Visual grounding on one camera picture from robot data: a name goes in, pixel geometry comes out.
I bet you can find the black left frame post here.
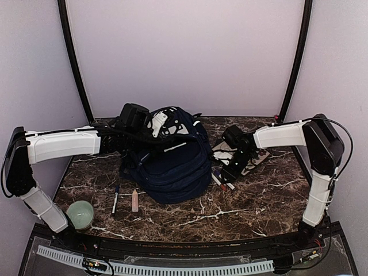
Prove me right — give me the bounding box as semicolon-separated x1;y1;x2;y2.
57;0;94;123

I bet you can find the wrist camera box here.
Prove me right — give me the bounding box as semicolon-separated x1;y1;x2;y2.
119;103;149;130
222;125;243;149

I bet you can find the purple white marker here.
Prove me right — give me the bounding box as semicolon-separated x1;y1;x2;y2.
211;173;223;186

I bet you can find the black whiteboard marker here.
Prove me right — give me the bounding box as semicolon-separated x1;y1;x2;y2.
227;183;235;190

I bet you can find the pale green round bowl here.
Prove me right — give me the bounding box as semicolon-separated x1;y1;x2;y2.
66;201;94;231

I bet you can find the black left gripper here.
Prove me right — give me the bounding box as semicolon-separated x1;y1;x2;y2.
125;128;171;157

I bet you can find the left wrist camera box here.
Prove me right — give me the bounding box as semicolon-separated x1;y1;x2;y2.
119;103;149;130

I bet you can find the beige floral notebook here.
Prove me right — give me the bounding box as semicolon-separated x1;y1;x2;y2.
212;141;270;175

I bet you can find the black frame post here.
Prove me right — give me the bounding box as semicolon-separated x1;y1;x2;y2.
57;0;94;123
278;0;313;122

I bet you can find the pink translucent glue bottle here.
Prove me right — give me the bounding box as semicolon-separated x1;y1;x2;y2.
132;190;139;213

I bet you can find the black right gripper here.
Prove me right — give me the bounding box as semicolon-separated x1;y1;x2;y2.
220;149;255;183

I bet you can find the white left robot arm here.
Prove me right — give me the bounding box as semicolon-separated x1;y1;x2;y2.
1;125;170;251

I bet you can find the white slotted cable duct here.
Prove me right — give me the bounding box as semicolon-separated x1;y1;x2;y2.
36;246;274;275

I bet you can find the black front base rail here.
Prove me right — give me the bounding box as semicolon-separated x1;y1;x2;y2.
30;222;342;267

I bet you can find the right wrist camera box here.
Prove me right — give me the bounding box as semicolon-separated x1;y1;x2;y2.
222;125;243;149

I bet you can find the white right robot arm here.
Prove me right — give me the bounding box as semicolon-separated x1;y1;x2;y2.
220;113;345;250

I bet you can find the black right frame post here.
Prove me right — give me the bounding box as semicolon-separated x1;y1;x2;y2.
278;0;313;122

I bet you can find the navy blue student backpack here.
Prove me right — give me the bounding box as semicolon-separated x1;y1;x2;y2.
119;106;212;204

